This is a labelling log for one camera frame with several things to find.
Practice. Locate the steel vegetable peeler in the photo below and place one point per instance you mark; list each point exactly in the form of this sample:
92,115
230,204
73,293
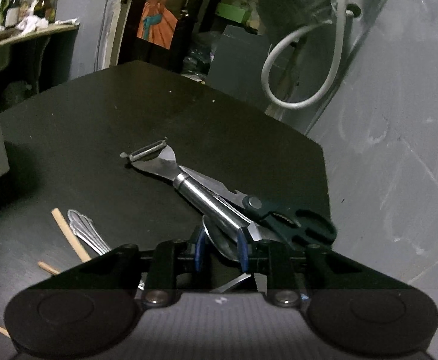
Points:
159,159

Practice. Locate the grey cabinet box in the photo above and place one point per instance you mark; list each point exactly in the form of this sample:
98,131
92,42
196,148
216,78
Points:
237,64

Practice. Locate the dark glass bottle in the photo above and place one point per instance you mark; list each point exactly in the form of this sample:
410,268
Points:
42,9

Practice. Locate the wooden side shelf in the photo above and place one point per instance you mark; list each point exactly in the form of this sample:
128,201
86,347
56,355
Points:
42,32

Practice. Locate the steel spoon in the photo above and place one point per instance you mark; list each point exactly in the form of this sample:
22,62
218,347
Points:
223,233

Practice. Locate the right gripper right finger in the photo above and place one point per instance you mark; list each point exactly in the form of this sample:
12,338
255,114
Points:
278,263

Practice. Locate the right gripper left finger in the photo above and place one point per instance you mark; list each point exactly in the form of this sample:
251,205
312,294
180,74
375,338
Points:
172,268

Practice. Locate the steel fork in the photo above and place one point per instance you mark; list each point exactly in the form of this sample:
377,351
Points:
84,229

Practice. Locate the wooden chopstick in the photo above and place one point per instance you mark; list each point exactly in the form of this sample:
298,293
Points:
4,332
69,236
47,268

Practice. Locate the black handled kitchen scissors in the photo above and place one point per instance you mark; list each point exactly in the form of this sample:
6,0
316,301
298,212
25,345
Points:
297,226

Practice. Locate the green box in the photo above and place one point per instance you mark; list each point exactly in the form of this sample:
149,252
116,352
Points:
233,13

